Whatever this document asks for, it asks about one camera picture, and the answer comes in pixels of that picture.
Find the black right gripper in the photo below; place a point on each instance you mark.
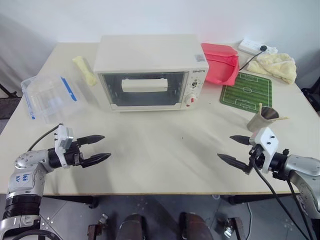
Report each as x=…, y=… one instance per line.
x=256, y=157

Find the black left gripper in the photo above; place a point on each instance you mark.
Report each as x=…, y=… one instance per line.
x=73, y=156

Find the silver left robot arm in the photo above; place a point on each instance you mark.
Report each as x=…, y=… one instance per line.
x=25, y=180

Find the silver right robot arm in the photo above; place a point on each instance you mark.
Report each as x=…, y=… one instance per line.
x=302, y=165

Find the white oven temperature dial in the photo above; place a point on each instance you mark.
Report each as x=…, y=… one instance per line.
x=195, y=83

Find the white toaster oven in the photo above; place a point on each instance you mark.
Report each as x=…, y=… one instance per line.
x=147, y=55

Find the beige cup with metal lining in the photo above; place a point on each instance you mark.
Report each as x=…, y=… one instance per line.
x=260, y=122

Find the wooden chopstick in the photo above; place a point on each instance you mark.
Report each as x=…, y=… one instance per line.
x=260, y=108
x=281, y=118

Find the green soccer field mat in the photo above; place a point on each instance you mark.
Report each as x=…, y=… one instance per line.
x=247, y=91

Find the clear plastic box blue clips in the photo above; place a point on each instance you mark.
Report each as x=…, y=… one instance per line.
x=50, y=97

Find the table caster wheel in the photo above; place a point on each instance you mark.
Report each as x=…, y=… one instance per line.
x=231, y=228
x=97, y=228

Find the red plastic box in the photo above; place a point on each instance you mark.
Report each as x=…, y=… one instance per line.
x=217, y=67

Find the dark rounded shape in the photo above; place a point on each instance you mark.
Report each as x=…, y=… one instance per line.
x=132, y=227
x=195, y=227

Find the black equipment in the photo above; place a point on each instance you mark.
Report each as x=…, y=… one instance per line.
x=312, y=97

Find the yellow crumpled cloth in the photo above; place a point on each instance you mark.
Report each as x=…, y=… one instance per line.
x=275, y=66

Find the black stand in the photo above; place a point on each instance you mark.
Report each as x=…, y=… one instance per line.
x=8, y=92

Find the white power strip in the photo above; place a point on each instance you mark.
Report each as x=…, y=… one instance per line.
x=250, y=45

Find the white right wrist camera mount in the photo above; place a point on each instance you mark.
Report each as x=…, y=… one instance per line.
x=267, y=143

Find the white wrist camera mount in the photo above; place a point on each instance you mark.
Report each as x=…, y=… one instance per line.
x=63, y=138
x=267, y=143

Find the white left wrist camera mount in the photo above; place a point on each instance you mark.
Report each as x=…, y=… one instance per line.
x=63, y=138

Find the black table frame bar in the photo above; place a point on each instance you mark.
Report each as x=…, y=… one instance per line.
x=250, y=198
x=75, y=199

